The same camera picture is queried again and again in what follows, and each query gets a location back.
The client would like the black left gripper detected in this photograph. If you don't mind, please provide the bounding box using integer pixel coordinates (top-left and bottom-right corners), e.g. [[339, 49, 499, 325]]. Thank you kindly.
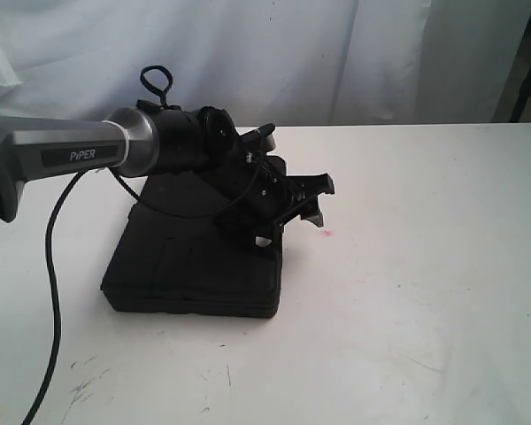
[[214, 172, 335, 259]]

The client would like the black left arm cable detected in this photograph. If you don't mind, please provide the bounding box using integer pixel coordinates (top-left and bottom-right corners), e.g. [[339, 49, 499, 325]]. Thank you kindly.
[[24, 66, 173, 425]]

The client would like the black plastic tool case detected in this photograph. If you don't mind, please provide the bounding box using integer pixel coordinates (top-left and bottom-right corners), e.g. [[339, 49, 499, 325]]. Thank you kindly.
[[101, 173, 282, 319]]

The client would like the left silver black robot arm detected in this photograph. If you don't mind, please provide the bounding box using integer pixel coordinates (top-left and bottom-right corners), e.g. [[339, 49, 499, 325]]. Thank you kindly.
[[0, 103, 335, 226]]

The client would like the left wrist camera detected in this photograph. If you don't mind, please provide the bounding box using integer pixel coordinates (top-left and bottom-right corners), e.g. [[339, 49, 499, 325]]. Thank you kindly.
[[241, 123, 276, 153]]

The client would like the white backdrop curtain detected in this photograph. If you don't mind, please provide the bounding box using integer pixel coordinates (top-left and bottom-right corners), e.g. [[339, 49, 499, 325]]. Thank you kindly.
[[0, 1, 531, 126]]

